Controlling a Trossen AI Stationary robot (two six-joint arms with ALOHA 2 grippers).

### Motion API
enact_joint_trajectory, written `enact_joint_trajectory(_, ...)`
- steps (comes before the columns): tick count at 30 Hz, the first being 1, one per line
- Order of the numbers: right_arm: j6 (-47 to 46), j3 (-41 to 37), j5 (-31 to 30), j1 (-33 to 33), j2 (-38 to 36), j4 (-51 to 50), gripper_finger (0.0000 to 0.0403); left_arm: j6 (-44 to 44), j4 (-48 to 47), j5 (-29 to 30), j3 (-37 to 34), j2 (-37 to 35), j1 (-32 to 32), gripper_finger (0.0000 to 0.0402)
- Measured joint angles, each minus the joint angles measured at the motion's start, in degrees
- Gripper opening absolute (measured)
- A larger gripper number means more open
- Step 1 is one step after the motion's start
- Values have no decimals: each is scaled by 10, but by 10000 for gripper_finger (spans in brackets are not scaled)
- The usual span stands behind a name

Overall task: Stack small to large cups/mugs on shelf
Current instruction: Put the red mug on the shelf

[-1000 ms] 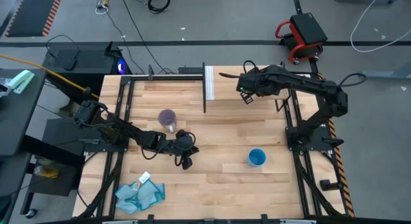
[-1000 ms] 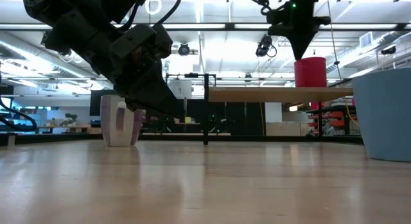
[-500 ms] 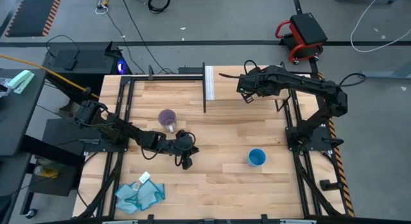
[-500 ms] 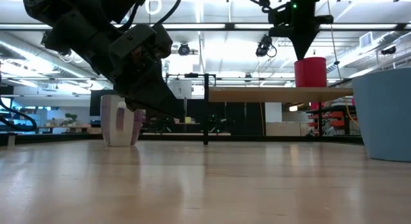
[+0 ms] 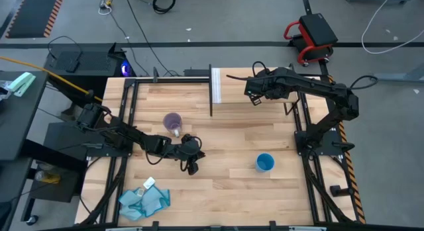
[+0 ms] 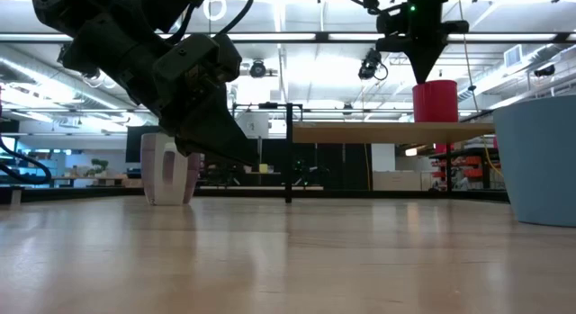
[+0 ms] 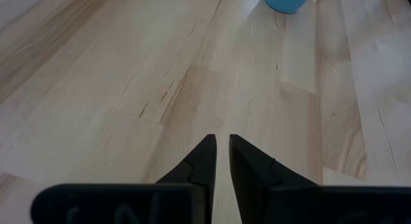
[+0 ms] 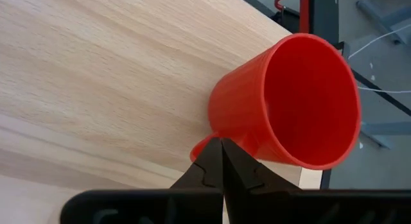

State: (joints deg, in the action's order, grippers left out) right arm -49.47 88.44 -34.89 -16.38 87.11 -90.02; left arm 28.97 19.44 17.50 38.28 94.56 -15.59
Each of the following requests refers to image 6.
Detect wooden shelf with black legs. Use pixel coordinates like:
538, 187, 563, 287
284, 102, 496, 205

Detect black metal table frame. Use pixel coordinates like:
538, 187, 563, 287
0, 186, 510, 205

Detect yellow hanging cable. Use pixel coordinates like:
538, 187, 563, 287
481, 136, 505, 178

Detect white cabinet box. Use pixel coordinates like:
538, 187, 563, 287
235, 112, 270, 139

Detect blue cup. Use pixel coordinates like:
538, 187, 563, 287
492, 94, 576, 229

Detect black monitor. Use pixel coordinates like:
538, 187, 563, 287
124, 125, 145, 165

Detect white air vent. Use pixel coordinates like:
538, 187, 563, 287
503, 43, 524, 68

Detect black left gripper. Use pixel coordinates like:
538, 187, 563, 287
60, 12, 253, 153

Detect white cable loop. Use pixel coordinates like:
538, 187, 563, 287
202, 0, 228, 22

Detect rack with orange bins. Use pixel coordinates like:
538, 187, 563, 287
429, 147, 500, 192

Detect white and purple mug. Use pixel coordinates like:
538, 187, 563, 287
139, 132, 202, 206

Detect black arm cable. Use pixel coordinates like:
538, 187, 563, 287
0, 136, 53, 185

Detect potted plant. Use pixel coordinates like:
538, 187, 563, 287
85, 158, 110, 178

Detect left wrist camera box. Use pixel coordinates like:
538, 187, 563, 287
152, 32, 244, 88

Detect red mug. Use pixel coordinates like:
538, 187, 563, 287
412, 79, 459, 123

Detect black beam with strip lights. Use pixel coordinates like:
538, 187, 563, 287
0, 31, 576, 45

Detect thin hanging cord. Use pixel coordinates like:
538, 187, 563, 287
457, 0, 481, 112

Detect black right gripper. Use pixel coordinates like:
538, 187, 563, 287
376, 0, 469, 85

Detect cardboard boxes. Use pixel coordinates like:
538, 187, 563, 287
372, 170, 433, 192

